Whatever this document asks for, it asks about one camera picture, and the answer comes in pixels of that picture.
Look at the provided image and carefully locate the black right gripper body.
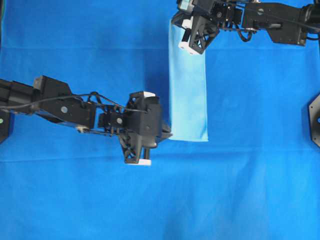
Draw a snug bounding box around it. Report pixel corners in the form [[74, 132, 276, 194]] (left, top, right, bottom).
[[172, 11, 220, 55]]

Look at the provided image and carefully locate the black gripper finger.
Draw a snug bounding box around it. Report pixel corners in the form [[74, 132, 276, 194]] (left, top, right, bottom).
[[161, 120, 173, 141]]

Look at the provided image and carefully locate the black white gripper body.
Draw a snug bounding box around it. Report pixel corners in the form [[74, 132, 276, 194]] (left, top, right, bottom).
[[119, 91, 162, 166]]

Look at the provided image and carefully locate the light blue towel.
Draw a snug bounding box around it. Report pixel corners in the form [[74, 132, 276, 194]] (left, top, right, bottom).
[[168, 23, 209, 142]]

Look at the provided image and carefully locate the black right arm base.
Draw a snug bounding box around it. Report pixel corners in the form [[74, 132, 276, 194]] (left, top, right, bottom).
[[307, 93, 320, 149]]

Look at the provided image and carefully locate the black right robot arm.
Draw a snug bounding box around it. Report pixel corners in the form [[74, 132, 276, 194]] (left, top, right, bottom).
[[171, 0, 320, 55]]

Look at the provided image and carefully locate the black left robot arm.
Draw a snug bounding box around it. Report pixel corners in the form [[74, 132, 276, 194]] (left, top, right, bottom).
[[0, 75, 173, 166]]

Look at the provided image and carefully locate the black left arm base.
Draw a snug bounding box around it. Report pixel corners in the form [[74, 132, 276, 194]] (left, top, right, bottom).
[[0, 110, 15, 144]]

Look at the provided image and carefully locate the blue table cloth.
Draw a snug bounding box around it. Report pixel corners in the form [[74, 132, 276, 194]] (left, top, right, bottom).
[[0, 0, 320, 240]]

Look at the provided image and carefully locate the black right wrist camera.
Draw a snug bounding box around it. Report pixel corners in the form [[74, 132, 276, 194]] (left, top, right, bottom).
[[176, 0, 215, 15]]

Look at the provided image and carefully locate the black camera cable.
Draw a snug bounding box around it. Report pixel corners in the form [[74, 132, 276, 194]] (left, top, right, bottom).
[[0, 91, 148, 115]]

